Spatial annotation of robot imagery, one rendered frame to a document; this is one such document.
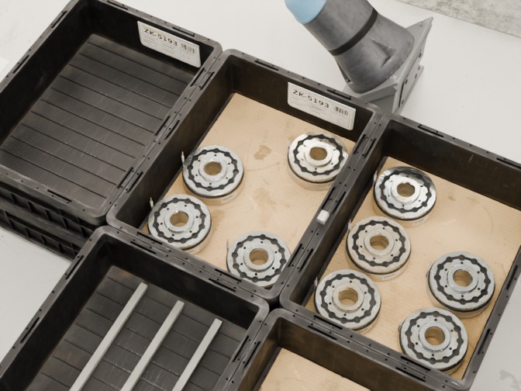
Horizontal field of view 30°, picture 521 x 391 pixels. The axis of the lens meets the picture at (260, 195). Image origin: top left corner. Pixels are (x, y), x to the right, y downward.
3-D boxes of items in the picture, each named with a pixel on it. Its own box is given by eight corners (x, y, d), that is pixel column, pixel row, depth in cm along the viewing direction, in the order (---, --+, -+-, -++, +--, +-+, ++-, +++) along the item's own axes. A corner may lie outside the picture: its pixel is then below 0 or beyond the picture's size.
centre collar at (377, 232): (373, 225, 156) (373, 223, 156) (399, 240, 155) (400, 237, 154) (357, 247, 154) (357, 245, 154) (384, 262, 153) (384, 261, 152)
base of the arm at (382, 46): (362, 56, 194) (329, 21, 190) (421, 22, 184) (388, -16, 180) (343, 105, 184) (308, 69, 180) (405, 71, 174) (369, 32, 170)
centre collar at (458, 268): (450, 261, 153) (451, 260, 152) (481, 271, 152) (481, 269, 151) (443, 288, 150) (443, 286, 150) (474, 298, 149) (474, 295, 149)
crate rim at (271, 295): (227, 53, 170) (226, 45, 168) (384, 117, 162) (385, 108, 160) (103, 229, 151) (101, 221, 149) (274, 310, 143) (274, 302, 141)
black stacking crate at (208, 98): (229, 89, 178) (227, 48, 168) (377, 150, 170) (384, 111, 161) (112, 258, 159) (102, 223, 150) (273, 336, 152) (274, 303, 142)
